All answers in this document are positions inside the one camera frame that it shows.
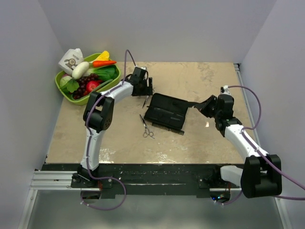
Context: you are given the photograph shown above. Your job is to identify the green toy leafy vegetable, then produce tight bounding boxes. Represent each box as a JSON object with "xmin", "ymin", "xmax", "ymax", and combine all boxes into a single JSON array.
[{"xmin": 60, "ymin": 75, "xmax": 79, "ymax": 93}]

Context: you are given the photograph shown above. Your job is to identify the black tail comb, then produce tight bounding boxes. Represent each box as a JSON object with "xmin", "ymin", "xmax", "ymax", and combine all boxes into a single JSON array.
[{"xmin": 173, "ymin": 101, "xmax": 198, "ymax": 108}]

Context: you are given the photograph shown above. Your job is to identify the yellow toy pepper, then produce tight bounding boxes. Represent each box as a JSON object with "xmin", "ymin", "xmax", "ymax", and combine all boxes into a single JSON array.
[{"xmin": 95, "ymin": 51, "xmax": 110, "ymax": 61}]

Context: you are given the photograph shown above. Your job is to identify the black zip tool case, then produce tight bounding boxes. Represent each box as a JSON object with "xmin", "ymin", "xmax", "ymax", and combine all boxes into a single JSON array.
[{"xmin": 144, "ymin": 93, "xmax": 188, "ymax": 129}]

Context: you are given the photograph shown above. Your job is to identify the silver thinning scissors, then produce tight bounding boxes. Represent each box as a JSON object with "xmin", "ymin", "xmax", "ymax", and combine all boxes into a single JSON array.
[{"xmin": 139, "ymin": 114, "xmax": 154, "ymax": 139}]

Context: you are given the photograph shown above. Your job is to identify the aluminium frame rail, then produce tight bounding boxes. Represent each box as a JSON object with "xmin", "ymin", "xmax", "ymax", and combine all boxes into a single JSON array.
[{"xmin": 18, "ymin": 170, "xmax": 74, "ymax": 229}]

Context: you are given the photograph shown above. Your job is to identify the white paper bag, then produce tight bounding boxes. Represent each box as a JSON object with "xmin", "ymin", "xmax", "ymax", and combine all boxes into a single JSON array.
[{"xmin": 58, "ymin": 48, "xmax": 84, "ymax": 75}]

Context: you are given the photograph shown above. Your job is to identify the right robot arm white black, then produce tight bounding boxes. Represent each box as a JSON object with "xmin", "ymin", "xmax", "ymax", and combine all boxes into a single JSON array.
[{"xmin": 194, "ymin": 94, "xmax": 282, "ymax": 198}]

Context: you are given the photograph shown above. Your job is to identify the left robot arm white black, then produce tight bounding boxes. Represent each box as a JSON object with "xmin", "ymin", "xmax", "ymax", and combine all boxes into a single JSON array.
[{"xmin": 76, "ymin": 66, "xmax": 153, "ymax": 187}]

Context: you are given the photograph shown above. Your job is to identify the white toy radish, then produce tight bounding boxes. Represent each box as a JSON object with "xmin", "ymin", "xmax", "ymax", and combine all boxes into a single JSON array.
[{"xmin": 71, "ymin": 62, "xmax": 90, "ymax": 80}]

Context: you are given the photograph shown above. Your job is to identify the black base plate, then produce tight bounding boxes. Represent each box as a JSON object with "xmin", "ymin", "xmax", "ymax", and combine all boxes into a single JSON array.
[{"xmin": 41, "ymin": 164, "xmax": 236, "ymax": 199}]

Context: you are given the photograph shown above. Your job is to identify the red toy fruit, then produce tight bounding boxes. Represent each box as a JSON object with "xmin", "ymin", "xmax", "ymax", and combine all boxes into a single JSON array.
[{"xmin": 86, "ymin": 81, "xmax": 100, "ymax": 93}]

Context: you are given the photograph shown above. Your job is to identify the green plastic tray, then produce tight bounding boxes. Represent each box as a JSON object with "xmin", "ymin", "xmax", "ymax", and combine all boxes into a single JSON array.
[{"xmin": 55, "ymin": 48, "xmax": 121, "ymax": 105}]

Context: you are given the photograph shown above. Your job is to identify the purple toy grapes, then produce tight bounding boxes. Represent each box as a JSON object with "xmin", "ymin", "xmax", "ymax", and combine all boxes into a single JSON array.
[{"xmin": 72, "ymin": 73, "xmax": 98, "ymax": 100}]

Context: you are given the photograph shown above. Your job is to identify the orange toy carrot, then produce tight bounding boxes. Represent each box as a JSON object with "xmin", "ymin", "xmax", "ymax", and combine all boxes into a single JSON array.
[{"xmin": 91, "ymin": 60, "xmax": 117, "ymax": 68}]

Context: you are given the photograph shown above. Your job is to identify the silver straight hair scissors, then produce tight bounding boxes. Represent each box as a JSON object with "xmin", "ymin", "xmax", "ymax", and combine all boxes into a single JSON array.
[{"xmin": 142, "ymin": 95, "xmax": 150, "ymax": 108}]

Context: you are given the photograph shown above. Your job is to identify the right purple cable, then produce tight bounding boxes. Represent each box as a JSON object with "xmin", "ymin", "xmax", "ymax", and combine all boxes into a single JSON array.
[{"xmin": 214, "ymin": 85, "xmax": 305, "ymax": 206}]

